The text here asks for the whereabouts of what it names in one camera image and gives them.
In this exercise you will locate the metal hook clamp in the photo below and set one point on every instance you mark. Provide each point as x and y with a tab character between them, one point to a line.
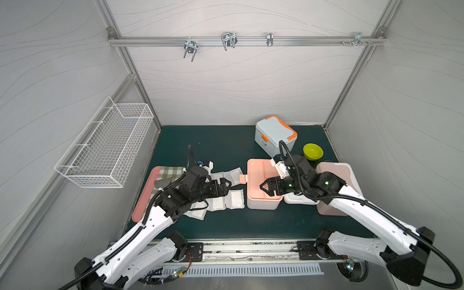
190	47

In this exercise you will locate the aluminium crossbar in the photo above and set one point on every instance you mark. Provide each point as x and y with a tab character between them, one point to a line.
243	41

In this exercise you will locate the metal u-bolt clamp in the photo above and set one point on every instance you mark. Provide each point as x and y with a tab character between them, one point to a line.
229	39

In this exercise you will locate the green table mat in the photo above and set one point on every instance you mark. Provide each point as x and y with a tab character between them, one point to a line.
229	147

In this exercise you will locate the white wire basket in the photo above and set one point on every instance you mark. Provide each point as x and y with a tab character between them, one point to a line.
102	155

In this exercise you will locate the metal screw bracket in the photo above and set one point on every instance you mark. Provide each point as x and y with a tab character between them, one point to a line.
357	41

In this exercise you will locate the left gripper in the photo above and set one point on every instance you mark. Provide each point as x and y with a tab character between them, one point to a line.
214	187

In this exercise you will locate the blue box orange handle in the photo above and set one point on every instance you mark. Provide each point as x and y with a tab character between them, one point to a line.
271	130

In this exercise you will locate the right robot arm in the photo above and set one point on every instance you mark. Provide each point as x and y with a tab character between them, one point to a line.
401	248

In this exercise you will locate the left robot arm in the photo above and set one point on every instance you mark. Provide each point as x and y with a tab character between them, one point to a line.
92	274

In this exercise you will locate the pink first aid box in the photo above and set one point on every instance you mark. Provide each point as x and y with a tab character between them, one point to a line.
344	171

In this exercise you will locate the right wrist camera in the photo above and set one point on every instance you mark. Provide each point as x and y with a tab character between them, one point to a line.
279	164

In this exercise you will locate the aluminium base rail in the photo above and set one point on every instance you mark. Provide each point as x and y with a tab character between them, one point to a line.
253	250

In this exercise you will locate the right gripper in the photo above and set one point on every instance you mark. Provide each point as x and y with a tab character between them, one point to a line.
275	185

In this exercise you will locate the green checkered cloth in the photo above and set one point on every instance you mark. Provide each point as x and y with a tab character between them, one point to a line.
161	172

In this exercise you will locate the green bowl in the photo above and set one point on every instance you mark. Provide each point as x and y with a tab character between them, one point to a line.
312	152

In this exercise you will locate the pink tray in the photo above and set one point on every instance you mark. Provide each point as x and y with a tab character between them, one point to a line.
143	200

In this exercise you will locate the small metal bracket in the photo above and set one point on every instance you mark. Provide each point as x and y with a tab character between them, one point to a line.
270	39

